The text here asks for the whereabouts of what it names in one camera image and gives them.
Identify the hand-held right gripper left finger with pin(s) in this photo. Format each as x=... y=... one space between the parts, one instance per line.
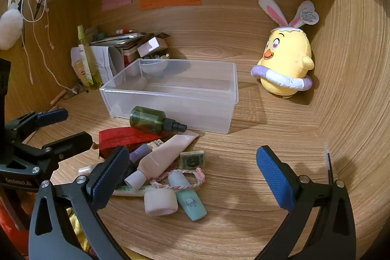
x=109 y=176

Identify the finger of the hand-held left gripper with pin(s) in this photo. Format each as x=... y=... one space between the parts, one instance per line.
x=51 y=116
x=70 y=142

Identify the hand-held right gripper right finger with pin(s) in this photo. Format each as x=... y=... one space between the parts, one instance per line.
x=274 y=177

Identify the white and green tube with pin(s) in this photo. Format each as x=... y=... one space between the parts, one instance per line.
x=131 y=191

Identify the small purple bottle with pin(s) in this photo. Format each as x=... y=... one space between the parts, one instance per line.
x=141 y=153

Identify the red foil packet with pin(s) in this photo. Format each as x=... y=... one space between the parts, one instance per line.
x=122 y=136

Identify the white tape roll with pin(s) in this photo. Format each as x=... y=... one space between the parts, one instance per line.
x=160 y=202

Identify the pink cosmetic tube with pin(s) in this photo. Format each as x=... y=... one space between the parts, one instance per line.
x=164 y=153

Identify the dark green spray bottle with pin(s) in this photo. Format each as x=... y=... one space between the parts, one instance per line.
x=146 y=118

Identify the small green square packet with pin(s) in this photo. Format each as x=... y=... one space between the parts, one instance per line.
x=192 y=160

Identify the small teal bottle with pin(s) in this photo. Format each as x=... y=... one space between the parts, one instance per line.
x=192 y=205

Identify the clear plastic storage box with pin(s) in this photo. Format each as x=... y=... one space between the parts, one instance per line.
x=189 y=95

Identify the wooden stick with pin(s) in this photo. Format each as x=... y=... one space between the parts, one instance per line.
x=58 y=97

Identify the red cloth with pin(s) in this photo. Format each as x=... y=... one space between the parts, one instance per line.
x=12 y=226

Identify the white cosmetic pouch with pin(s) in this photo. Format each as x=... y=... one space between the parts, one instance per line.
x=78 y=65

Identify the yellow cloth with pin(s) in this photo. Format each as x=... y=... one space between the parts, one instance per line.
x=77 y=229

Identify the yellow spray bottle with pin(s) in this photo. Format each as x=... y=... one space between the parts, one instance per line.
x=91 y=68

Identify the white folded paper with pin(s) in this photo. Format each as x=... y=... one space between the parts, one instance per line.
x=103 y=63

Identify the red book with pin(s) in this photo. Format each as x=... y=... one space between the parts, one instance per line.
x=129 y=60

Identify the white pompom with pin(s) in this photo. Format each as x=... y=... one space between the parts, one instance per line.
x=9 y=28

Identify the pile of books and papers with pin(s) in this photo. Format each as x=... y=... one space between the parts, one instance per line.
x=122 y=40

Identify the red and white pen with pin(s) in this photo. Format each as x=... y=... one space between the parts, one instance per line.
x=125 y=31

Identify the yellow chick plush toy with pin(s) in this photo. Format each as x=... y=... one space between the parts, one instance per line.
x=286 y=65

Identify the clear bowl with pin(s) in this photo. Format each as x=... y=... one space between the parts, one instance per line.
x=155 y=65

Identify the small white cardboard box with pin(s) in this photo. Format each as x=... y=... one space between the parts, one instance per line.
x=150 y=46

